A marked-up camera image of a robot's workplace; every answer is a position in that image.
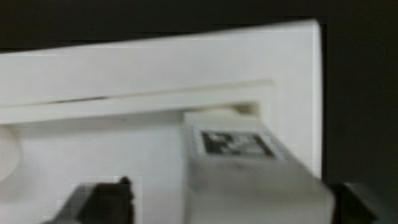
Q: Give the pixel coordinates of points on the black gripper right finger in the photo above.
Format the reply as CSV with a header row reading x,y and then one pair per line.
x,y
360,207

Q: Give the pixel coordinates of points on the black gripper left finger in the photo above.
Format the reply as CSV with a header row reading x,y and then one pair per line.
x,y
99,205

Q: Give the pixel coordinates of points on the white table leg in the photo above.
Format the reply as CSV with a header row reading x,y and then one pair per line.
x,y
250,186

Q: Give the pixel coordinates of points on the white square tabletop part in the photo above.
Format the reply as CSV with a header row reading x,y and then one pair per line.
x,y
93,101

